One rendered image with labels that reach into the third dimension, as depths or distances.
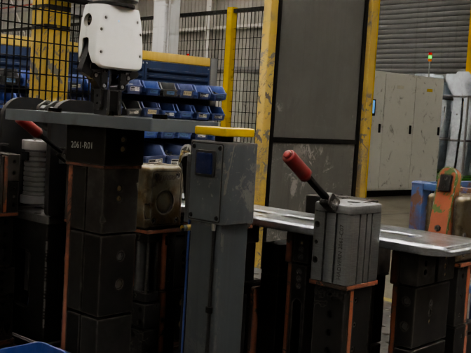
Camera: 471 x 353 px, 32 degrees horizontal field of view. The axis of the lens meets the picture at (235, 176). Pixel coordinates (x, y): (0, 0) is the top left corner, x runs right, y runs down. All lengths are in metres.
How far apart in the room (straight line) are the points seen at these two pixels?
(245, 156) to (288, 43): 3.64
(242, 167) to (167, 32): 5.55
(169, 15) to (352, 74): 2.01
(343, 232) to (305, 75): 3.71
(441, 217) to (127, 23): 0.63
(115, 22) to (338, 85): 3.85
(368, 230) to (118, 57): 0.47
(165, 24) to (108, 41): 5.37
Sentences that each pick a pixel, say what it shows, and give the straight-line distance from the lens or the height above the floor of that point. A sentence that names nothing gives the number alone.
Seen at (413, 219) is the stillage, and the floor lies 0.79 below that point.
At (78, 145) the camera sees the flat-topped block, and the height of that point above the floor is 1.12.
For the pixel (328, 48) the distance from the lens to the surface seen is 4.99.
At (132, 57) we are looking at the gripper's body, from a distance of 1.32.
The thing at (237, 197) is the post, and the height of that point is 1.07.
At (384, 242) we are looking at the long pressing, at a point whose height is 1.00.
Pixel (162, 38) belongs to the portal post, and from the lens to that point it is 6.64.
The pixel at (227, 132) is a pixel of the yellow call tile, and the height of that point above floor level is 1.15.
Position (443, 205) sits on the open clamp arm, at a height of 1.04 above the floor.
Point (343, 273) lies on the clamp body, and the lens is 1.17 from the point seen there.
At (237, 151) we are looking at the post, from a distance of 1.10.
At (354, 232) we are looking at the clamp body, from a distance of 1.17.
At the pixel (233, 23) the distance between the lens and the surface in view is 6.33.
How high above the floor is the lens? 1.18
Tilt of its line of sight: 4 degrees down
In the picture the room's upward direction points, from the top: 3 degrees clockwise
